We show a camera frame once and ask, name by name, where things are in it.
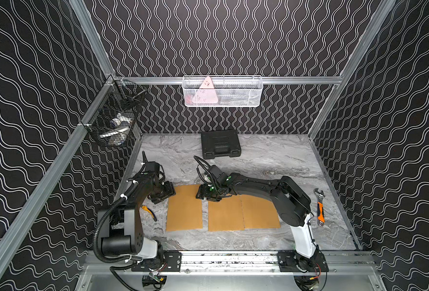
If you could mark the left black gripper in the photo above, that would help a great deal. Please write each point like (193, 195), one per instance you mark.
(165, 191)

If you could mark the silver object in black basket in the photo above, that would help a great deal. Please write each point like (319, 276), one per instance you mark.
(120, 128)

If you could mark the pink triangular sheet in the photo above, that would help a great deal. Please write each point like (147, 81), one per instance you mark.
(205, 94)

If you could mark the orange handled adjustable wrench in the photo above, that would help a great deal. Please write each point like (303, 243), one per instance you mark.
(320, 206)

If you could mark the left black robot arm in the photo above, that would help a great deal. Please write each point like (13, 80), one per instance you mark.
(119, 234)

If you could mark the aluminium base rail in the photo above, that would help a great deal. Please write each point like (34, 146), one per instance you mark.
(266, 263)

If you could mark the brown file bag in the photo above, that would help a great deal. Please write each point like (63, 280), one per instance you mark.
(184, 209)
(226, 215)
(259, 213)

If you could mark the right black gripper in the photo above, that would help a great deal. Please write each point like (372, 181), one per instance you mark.
(202, 193)

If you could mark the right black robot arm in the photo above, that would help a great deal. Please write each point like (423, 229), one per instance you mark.
(291, 202)

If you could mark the white wire mesh basket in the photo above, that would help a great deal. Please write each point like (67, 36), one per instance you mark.
(232, 91)

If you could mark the black plastic tool case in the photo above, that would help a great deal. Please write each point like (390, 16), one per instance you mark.
(220, 143)

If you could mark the black wire mesh basket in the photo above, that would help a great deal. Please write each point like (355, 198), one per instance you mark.
(123, 97)

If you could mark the yellow handled pliers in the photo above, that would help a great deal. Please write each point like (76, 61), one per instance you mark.
(148, 210)

